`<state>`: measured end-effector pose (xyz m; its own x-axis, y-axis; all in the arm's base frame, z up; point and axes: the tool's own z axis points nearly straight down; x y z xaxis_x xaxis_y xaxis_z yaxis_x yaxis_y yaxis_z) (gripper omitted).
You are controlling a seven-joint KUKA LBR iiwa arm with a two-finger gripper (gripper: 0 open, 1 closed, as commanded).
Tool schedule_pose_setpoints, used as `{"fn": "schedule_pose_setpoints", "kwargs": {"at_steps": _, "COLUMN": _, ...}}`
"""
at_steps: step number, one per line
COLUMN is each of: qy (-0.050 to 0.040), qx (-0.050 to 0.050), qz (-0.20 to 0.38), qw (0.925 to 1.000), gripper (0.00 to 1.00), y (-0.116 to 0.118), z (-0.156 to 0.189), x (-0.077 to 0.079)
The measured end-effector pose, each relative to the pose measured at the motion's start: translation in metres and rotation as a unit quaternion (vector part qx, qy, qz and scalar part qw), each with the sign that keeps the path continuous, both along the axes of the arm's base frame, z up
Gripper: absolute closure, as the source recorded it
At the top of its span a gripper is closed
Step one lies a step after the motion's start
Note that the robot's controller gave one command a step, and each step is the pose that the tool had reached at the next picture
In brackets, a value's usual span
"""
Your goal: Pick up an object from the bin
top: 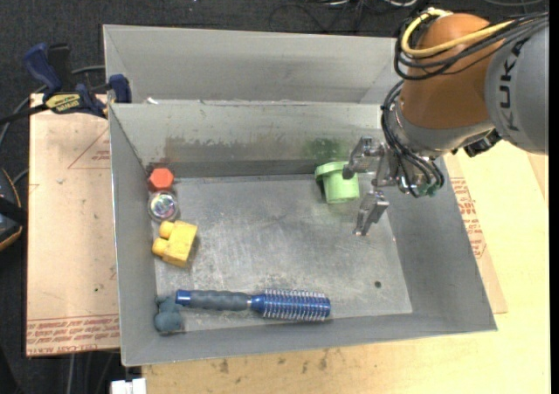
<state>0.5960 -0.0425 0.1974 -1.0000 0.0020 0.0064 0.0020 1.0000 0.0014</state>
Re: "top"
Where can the clear shiny glass ball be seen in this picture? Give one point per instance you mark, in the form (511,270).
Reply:
(163,206)

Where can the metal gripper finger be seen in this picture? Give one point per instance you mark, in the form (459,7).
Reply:
(370,211)
(357,160)

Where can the orange hexagonal toy nut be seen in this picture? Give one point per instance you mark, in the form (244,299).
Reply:
(160,178)

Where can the yellow toy building brick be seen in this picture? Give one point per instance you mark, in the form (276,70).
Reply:
(179,244)

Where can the light green toy bolt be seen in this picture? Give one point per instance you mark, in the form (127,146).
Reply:
(340,187)

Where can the blue hairbrush with grey grip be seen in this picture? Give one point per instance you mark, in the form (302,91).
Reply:
(288,305)

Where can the dark teal soft toy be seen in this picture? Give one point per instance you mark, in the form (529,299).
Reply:
(167,318)

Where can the grey metal bin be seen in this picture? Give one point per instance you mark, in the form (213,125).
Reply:
(279,235)

